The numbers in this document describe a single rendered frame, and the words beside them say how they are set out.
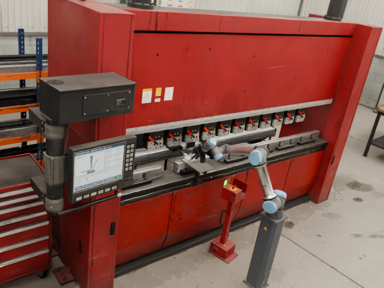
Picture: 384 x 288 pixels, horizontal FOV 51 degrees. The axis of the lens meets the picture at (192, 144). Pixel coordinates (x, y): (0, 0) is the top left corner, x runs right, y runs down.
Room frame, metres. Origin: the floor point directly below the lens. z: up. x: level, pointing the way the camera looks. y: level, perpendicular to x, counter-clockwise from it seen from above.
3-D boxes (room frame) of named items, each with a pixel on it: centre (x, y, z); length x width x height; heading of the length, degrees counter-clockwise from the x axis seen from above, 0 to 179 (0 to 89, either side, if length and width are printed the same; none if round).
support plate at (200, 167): (3.30, -0.08, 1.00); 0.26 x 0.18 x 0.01; 42
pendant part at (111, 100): (2.24, 0.64, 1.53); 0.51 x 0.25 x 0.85; 137
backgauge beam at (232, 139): (3.90, -0.09, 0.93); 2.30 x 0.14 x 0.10; 132
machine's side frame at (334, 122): (5.06, -1.56, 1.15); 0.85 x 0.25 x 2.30; 42
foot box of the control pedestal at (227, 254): (3.37, -0.49, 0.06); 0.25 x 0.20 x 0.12; 55
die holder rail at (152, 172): (3.05, 0.42, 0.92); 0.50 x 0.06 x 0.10; 132
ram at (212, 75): (3.85, -0.47, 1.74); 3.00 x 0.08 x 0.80; 132
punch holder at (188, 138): (3.40, 0.03, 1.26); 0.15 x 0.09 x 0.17; 132
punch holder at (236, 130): (3.80, -0.41, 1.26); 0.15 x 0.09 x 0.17; 132
